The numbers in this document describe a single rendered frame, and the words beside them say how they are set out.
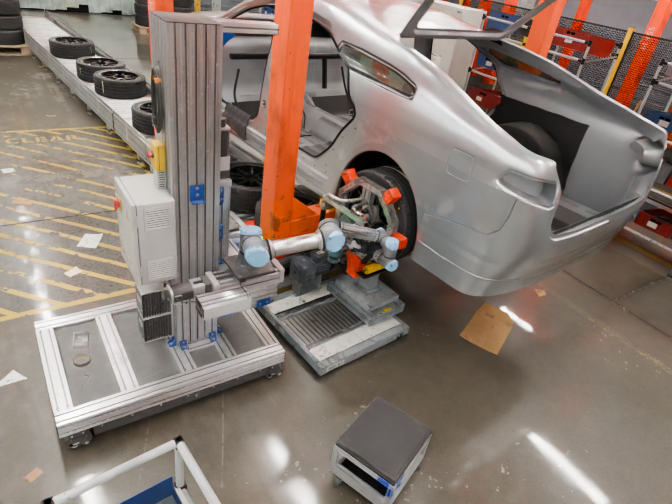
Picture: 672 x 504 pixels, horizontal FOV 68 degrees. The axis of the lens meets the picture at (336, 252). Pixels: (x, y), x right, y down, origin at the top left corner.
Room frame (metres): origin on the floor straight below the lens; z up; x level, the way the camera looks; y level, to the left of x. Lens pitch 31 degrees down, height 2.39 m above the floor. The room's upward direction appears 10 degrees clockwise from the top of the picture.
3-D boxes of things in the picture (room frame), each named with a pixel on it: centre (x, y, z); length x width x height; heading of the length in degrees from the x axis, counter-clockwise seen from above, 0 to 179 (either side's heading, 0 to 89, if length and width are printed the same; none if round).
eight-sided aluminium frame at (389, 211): (3.00, -0.16, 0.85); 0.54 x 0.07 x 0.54; 44
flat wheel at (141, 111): (5.63, 2.30, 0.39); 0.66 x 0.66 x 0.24
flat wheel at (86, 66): (7.22, 3.81, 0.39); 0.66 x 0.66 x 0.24
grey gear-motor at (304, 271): (3.16, 0.12, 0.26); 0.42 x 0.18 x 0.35; 134
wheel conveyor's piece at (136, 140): (5.56, 2.23, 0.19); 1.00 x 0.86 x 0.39; 44
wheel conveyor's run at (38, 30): (8.40, 4.96, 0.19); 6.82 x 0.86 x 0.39; 44
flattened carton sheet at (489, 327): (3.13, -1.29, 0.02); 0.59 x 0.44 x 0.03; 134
